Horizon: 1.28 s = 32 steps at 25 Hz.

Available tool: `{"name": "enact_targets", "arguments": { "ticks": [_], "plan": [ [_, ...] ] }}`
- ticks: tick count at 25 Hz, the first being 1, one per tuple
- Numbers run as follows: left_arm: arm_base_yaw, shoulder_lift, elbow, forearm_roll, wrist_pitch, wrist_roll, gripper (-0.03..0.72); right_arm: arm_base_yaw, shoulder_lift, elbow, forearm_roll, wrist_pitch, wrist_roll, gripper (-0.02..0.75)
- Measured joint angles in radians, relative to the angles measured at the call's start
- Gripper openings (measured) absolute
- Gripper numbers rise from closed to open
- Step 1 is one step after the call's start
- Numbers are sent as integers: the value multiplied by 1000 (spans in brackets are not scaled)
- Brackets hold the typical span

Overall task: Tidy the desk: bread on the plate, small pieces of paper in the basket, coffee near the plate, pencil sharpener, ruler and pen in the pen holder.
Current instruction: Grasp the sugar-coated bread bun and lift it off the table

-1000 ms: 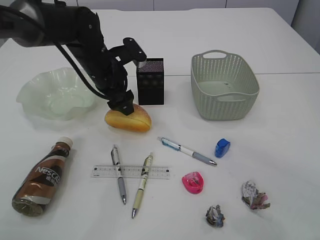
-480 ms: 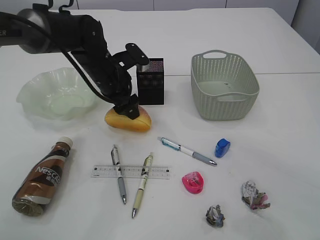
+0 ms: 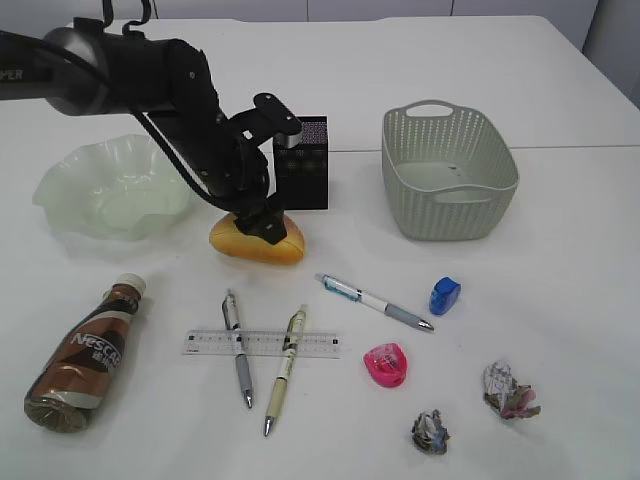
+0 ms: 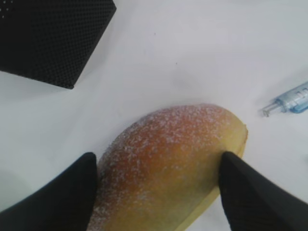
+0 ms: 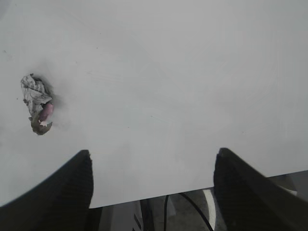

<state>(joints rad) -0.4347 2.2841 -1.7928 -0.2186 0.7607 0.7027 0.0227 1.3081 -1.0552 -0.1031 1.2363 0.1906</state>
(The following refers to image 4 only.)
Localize black mesh pen holder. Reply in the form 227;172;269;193
0;0;116;89

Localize white pen with grey grip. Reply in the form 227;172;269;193
261;82;308;117

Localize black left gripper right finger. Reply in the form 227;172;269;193
220;152;308;231

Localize sugared bread roll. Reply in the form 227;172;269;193
88;104;248;231

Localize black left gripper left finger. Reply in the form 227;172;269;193
0;153;97;231

